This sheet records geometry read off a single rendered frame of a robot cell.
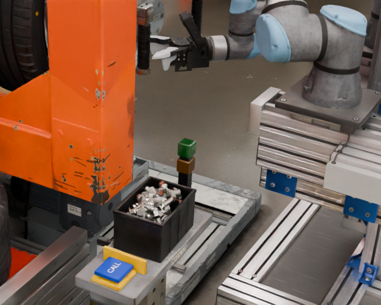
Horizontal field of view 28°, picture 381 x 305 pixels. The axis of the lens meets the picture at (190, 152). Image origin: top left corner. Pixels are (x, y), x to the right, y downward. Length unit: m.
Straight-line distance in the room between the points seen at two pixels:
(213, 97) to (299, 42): 2.12
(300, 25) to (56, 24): 0.58
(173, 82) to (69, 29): 2.27
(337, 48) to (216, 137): 1.72
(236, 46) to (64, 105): 0.59
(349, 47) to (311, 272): 0.77
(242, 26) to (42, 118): 0.64
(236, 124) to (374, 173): 1.88
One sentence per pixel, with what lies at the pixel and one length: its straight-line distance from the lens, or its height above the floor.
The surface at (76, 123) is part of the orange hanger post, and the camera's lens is 1.93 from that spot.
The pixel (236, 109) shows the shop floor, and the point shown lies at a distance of 3.82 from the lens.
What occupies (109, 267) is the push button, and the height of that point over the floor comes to 0.48.
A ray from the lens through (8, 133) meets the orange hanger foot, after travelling 2.10.
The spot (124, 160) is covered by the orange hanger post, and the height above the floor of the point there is 0.61.
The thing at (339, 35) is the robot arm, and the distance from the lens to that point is 1.88.
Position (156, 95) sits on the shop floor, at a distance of 3.91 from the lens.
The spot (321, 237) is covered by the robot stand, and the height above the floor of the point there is 0.21.
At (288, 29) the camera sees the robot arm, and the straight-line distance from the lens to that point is 1.83.
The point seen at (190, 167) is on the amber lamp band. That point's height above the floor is 0.59.
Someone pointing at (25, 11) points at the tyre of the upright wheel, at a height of 0.91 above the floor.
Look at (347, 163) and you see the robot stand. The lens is 1.88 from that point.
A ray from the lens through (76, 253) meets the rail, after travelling 2.15.
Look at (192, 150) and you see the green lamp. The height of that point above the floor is 0.64.
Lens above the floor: 1.60
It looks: 28 degrees down
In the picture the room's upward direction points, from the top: 4 degrees clockwise
